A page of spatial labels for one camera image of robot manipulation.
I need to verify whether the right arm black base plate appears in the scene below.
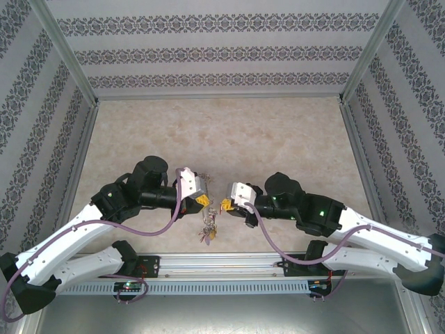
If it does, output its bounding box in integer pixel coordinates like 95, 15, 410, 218
281, 253, 344, 280

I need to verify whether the aluminium frame beam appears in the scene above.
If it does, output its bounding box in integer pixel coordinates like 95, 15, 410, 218
339, 102, 397, 251
48, 102, 100, 253
93, 92, 345, 102

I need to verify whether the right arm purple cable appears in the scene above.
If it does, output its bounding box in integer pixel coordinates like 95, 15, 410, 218
241, 201, 445, 303

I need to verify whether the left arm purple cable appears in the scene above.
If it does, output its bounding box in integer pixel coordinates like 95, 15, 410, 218
0, 168, 191, 323

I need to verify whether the aluminium frame post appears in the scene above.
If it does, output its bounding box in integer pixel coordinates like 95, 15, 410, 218
28, 0, 100, 105
339, 0, 407, 104

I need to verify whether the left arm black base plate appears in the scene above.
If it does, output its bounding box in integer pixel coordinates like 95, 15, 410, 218
136, 255, 162, 279

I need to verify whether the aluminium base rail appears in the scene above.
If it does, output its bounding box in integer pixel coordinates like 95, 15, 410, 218
37, 253, 408, 279

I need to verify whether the perforated metal keyring strip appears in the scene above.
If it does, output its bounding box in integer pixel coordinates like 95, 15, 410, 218
204, 172, 215, 227

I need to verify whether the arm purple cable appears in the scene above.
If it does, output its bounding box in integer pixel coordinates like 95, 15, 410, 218
241, 201, 445, 303
0, 168, 191, 323

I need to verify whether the white perforated cable duct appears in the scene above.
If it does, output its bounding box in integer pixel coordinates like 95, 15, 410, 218
60, 280, 312, 296

